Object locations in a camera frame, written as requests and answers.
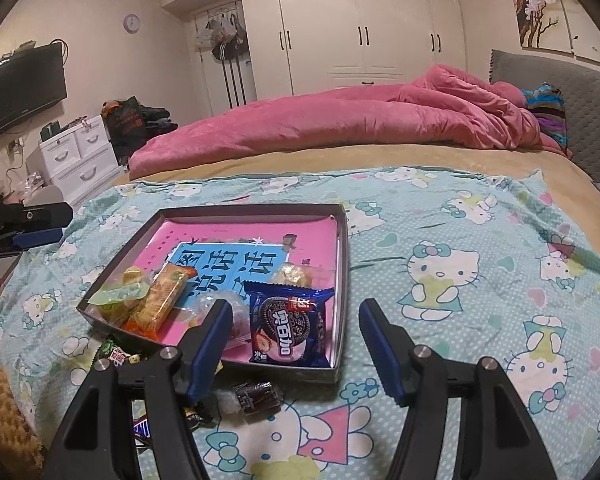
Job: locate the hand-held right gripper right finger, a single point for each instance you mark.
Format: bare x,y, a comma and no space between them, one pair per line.
380,355

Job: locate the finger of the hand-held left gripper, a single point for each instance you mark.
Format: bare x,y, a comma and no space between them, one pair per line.
35,239
40,215

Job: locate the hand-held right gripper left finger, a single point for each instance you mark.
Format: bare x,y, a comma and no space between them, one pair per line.
212,345

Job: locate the clear-wrapped pink pastry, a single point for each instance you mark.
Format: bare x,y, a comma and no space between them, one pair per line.
240,330

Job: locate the orange snack packet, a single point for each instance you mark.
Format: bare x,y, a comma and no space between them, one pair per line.
160,300

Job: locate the dark shallow cardboard box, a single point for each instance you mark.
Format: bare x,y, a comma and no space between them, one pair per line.
280,374

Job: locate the blue cookie packet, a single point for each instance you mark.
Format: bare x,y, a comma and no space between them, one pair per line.
290,330

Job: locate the green-wrapped yellow cake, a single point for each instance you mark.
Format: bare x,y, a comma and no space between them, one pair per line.
115,300

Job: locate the clear-wrapped golden pastry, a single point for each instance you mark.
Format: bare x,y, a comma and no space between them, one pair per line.
292,274

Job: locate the dark brown chocolate packet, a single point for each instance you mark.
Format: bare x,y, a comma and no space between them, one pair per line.
255,395

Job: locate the white drawer cabinet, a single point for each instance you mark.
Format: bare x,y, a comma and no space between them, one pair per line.
80,160

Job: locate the black flat television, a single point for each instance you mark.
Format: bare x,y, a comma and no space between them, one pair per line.
20,90

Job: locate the yellow snack packet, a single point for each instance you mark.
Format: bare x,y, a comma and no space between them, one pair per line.
196,417

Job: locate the dark green snack packet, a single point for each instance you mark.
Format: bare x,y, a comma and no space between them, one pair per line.
112,352

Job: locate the dark striped snack packet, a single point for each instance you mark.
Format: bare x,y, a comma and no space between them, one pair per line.
141,427

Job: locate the pink book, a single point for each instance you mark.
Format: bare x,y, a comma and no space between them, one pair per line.
220,232

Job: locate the dark pile of clothes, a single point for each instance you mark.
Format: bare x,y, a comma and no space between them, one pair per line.
130,120

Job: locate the printed cartoon blanket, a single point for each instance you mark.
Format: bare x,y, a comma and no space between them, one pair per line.
430,220

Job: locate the yellow fleece clothing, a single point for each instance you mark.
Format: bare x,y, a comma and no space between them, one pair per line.
5,410

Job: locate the tan bed sheet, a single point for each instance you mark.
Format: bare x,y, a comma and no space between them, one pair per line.
380,157

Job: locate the pink quilt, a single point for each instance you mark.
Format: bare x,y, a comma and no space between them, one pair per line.
330,115

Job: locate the hanging bags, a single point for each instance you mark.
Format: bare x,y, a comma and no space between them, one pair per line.
215,35

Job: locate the striped colourful pillow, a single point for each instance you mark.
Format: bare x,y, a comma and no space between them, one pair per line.
547,110

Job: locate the grey padded headboard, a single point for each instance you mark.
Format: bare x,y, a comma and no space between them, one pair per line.
595,110

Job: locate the white wardrobe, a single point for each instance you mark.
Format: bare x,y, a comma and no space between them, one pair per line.
380,25

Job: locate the round wall clock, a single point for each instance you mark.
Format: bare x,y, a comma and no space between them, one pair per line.
131,22

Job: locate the floral wall painting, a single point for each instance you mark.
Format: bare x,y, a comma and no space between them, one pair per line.
530,0

